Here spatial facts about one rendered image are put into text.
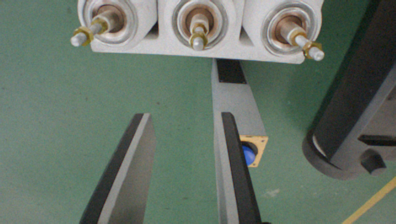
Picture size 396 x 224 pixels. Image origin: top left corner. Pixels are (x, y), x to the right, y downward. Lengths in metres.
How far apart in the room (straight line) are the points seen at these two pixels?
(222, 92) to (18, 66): 0.64
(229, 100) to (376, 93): 0.33
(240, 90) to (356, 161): 0.38
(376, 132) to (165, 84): 0.57
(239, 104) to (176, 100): 0.32
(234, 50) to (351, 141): 0.39
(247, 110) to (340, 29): 0.38
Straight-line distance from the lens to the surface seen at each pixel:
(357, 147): 0.62
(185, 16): 0.28
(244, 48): 0.37
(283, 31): 0.29
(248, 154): 0.31
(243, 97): 0.38
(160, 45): 0.37
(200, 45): 0.19
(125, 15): 0.29
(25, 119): 0.96
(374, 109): 0.57
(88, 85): 0.70
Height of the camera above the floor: 0.52
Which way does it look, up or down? 52 degrees down
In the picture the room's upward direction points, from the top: 178 degrees counter-clockwise
